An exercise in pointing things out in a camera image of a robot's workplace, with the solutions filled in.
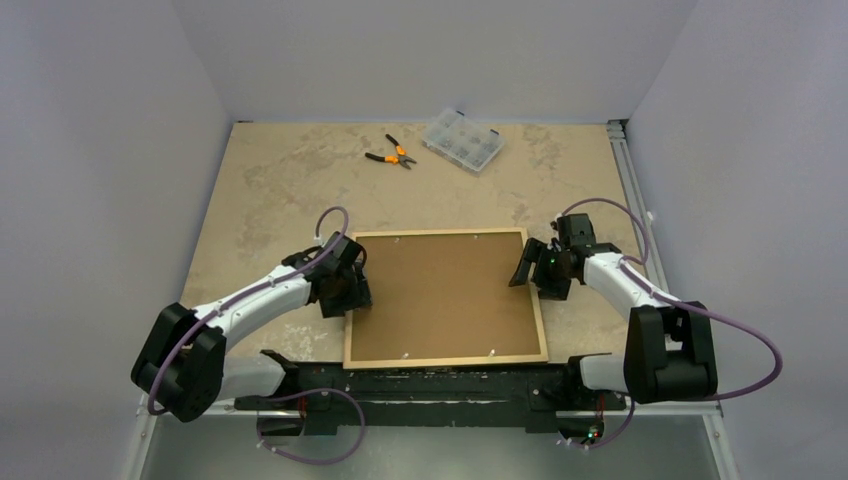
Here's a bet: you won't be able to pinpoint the green wooden picture frame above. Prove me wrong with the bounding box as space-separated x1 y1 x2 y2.
342 227 550 371

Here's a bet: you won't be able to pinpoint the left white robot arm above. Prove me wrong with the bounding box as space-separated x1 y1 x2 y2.
130 232 372 422

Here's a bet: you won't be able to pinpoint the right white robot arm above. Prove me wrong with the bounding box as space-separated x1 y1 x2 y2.
509 214 718 407

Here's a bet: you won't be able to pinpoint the clear plastic organizer box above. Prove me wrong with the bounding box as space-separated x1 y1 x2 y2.
421 108 506 175

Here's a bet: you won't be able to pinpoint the orange black pliers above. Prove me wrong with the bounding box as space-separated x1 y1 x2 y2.
364 133 417 170

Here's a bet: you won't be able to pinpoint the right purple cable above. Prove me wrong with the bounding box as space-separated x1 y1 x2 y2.
553 197 784 452

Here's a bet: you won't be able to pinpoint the purple cable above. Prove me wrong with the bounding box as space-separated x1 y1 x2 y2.
146 205 367 467
553 197 784 452

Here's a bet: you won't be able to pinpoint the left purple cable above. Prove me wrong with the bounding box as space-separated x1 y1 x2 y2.
146 205 367 467

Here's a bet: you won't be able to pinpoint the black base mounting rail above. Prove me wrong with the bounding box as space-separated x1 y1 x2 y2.
234 362 626 437

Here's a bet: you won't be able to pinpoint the aluminium extrusion frame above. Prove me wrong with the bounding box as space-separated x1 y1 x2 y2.
131 122 718 479

